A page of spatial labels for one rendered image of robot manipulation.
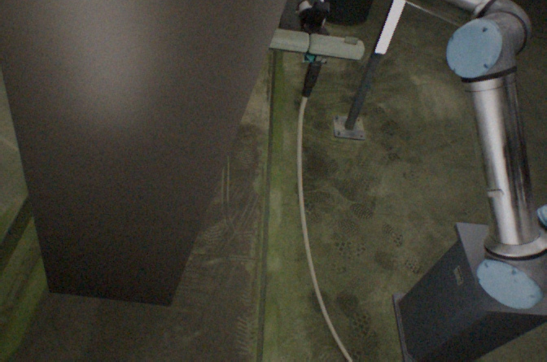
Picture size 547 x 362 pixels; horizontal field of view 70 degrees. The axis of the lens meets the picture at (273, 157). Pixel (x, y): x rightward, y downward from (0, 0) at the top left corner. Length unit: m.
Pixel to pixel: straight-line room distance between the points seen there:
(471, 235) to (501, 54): 0.71
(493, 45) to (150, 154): 0.73
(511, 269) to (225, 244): 1.21
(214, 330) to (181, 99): 1.28
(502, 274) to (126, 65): 1.00
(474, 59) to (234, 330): 1.33
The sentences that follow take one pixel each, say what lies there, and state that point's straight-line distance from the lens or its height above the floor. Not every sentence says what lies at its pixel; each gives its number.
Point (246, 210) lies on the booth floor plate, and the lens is 2.02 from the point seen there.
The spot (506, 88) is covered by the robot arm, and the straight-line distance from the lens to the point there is 1.03.
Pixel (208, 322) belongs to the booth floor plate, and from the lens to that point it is 1.77.
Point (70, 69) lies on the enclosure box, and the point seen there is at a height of 1.35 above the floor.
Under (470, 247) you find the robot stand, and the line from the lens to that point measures 1.48.
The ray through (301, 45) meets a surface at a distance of 1.10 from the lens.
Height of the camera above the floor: 1.72
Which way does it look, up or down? 48 degrees down
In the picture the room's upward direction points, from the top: 11 degrees clockwise
